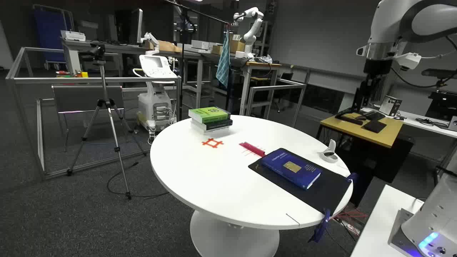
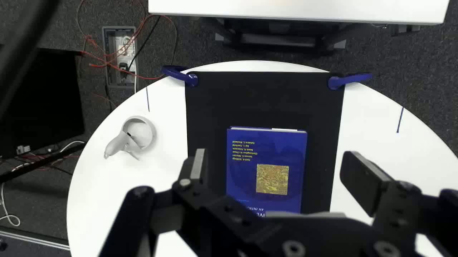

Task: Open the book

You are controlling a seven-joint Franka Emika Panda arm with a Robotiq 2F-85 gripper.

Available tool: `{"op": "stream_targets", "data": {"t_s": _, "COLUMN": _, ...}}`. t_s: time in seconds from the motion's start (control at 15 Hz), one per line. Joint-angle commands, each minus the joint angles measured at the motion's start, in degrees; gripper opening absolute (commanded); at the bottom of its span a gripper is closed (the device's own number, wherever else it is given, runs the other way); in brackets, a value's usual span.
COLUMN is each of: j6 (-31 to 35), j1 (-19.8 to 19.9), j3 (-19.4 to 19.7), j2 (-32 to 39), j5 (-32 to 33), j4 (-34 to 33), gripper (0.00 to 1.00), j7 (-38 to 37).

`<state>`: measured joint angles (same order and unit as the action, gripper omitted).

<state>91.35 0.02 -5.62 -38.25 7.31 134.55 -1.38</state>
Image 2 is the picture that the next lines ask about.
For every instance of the floor socket box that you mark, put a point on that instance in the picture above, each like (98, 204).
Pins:
(118, 51)

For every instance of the black rectangular mat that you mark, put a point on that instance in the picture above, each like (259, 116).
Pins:
(209, 108)

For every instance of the white robot base table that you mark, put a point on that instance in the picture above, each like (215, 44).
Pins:
(295, 9)

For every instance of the blue hardcover book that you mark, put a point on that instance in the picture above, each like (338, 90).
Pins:
(267, 157)

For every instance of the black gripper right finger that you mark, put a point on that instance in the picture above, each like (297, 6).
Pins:
(367, 186)

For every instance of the white mug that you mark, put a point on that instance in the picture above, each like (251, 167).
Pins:
(131, 137)

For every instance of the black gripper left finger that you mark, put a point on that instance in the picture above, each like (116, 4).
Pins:
(194, 200)

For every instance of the black box on floor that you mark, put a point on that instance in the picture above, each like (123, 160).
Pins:
(40, 104)

